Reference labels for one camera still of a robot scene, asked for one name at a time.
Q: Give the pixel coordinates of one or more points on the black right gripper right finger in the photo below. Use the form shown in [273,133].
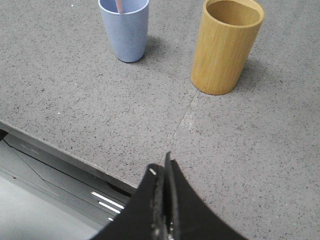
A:
[188,217]

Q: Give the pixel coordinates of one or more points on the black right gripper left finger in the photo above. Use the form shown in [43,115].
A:
[143,217]

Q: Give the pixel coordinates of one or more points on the blue plastic cup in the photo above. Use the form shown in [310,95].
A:
[127,32]

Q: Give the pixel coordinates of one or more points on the bamboo cylinder holder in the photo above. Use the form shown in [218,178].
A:
[227,32]

